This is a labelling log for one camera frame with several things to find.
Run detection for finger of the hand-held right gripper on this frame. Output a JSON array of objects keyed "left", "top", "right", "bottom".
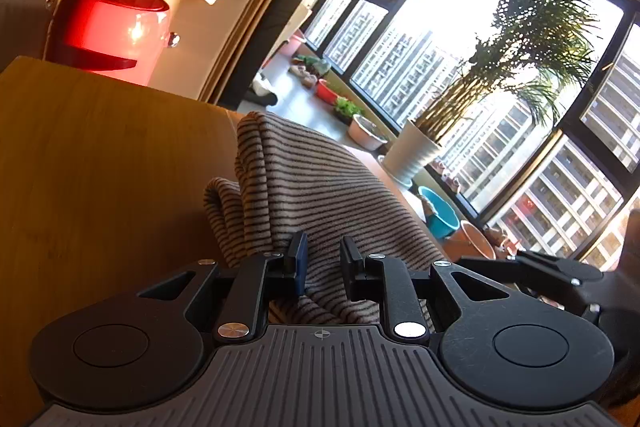
[{"left": 457, "top": 251, "right": 605, "bottom": 293}]

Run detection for grey striped shirt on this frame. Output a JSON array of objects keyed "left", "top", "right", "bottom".
[{"left": 202, "top": 111, "right": 451, "bottom": 325}]

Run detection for black framed window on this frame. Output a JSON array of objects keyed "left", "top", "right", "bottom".
[{"left": 300, "top": 0, "right": 640, "bottom": 273}]

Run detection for blue basin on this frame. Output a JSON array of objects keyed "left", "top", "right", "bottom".
[{"left": 417, "top": 186, "right": 461, "bottom": 240}]

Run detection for potted palm in white pot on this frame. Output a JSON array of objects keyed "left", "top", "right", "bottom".
[{"left": 382, "top": 0, "right": 616, "bottom": 184}]

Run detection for orange pink bucket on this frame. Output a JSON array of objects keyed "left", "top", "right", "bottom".
[{"left": 457, "top": 221, "right": 498, "bottom": 260}]

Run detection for pair of shoes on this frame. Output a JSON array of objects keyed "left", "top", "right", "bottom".
[{"left": 290, "top": 67, "right": 318, "bottom": 88}]

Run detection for red basin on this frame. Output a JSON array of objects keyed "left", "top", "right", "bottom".
[{"left": 315, "top": 79, "right": 343, "bottom": 105}]

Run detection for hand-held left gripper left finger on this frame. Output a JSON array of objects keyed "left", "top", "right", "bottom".
[{"left": 137, "top": 231, "right": 308, "bottom": 343}]

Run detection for green leafy plant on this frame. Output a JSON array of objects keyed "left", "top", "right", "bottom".
[{"left": 332, "top": 97, "right": 366, "bottom": 125}]

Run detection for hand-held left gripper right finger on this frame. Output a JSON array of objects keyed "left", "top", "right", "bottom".
[{"left": 340, "top": 236, "right": 511, "bottom": 345}]

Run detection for red plastic bucket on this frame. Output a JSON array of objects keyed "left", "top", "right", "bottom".
[{"left": 44, "top": 0, "right": 182, "bottom": 86}]

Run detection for small pink shoes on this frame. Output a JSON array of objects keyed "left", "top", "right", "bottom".
[{"left": 430, "top": 159, "right": 463, "bottom": 192}]

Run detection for green toy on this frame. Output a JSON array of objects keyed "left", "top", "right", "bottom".
[{"left": 300, "top": 54, "right": 332, "bottom": 75}]

